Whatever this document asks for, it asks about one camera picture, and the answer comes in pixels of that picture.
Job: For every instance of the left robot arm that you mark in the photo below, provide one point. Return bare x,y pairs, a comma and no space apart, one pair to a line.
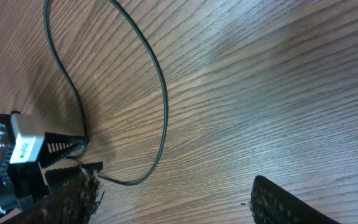
27,150

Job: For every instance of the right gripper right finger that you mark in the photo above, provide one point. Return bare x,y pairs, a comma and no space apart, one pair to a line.
271,204

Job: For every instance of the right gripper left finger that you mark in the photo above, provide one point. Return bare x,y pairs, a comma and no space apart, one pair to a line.
74,201

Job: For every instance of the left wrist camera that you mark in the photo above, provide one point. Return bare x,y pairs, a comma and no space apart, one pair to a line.
29,135

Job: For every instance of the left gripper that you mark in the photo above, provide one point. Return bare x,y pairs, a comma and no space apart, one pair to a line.
22,184

